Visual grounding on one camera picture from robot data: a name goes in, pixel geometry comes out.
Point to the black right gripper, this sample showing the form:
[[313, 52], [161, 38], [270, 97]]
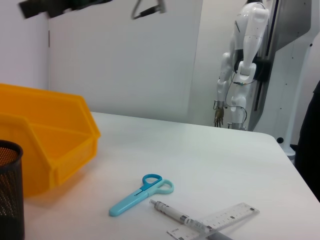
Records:
[[92, 2]]

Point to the blue scissors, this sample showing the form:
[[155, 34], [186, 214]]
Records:
[[140, 195]]

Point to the black mesh pen holder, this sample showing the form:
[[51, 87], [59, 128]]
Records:
[[11, 195]]

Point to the grey white ballpoint pen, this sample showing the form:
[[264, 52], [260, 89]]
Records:
[[175, 213]]

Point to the clear plastic ruler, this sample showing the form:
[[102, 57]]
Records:
[[237, 212]]

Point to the yellow plastic bin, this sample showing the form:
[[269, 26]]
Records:
[[50, 125]]

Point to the white humanoid robot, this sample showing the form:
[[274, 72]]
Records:
[[250, 37]]

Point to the grey white robot stand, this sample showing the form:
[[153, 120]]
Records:
[[295, 75]]

